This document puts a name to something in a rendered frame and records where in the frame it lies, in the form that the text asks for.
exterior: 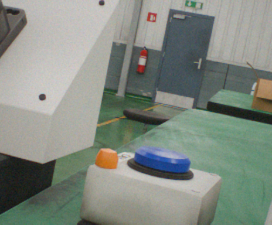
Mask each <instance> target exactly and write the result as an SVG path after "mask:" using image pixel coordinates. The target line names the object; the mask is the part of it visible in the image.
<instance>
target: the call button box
mask: <svg viewBox="0 0 272 225"><path fill-rule="evenodd" d="M117 156H118V164H117V169H106V168H102V167H98V166H97V165H95V164H94V165H90V167H89V168H88V171H87V176H86V183H85V186H84V190H83V198H82V201H81V208H80V213H79V216H80V218H81V219H82V220H80V221H79V222H78V223H77V225H210V224H211V223H212V222H213V220H214V217H215V211H216V207H217V201H218V198H219V192H220V188H221V185H222V178H221V177H220V176H219V175H216V174H214V173H207V172H204V171H199V170H196V169H191V168H189V171H187V172H170V171H162V170H160V169H154V168H151V167H147V166H145V165H141V164H140V163H137V162H136V161H135V160H134V153H132V152H128V153H127V152H123V153H121V154H117Z"/></svg>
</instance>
